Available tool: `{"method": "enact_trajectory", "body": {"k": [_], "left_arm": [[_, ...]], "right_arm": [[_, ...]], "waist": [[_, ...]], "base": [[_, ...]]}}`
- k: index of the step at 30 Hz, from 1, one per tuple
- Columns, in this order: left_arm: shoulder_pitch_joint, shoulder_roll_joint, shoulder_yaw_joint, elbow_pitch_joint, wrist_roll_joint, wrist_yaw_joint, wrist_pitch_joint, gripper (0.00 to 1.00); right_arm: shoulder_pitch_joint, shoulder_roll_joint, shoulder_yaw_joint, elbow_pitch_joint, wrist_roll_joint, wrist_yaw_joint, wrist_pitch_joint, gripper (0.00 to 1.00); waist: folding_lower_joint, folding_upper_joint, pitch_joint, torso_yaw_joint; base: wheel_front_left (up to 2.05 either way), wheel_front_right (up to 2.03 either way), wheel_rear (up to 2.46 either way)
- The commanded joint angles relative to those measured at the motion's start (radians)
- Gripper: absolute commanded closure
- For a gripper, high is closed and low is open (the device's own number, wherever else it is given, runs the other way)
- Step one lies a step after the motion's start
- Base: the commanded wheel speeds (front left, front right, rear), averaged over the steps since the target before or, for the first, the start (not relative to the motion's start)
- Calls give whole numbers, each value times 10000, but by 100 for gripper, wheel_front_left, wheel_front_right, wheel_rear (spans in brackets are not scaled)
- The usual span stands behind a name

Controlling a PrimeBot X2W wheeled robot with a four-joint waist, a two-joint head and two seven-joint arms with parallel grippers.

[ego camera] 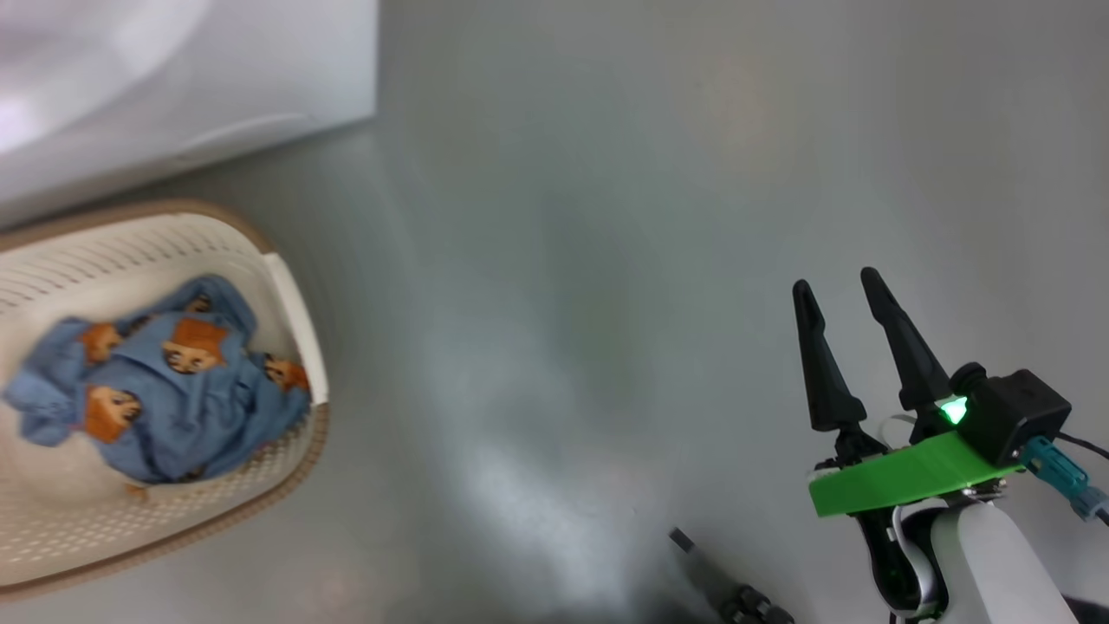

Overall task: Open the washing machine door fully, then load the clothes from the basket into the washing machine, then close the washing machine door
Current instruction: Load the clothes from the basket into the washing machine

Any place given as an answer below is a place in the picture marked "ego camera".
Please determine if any blue bear print garment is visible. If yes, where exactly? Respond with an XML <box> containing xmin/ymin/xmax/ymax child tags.
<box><xmin>3</xmin><ymin>275</ymin><xmax>311</xmax><ymax>484</ymax></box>

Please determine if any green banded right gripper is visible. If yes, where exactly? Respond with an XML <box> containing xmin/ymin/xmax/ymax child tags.
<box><xmin>792</xmin><ymin>267</ymin><xmax>1025</xmax><ymax>519</ymax></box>

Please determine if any teal cable connector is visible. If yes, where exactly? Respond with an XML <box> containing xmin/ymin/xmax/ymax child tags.
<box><xmin>1021</xmin><ymin>436</ymin><xmax>1109</xmax><ymax>525</ymax></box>

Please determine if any cream perforated laundry basket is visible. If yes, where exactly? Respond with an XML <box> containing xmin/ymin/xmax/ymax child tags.
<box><xmin>0</xmin><ymin>199</ymin><xmax>330</xmax><ymax>601</ymax></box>

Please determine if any white front-load washing machine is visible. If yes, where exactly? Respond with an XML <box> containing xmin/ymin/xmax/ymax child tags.
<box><xmin>0</xmin><ymin>0</ymin><xmax>379</xmax><ymax>228</ymax></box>

